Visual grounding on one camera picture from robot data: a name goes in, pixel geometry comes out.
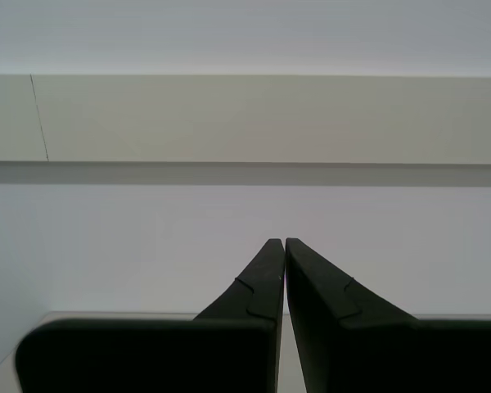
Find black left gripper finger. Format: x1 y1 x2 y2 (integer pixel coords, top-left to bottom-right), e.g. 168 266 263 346
15 238 286 393
285 237 491 393

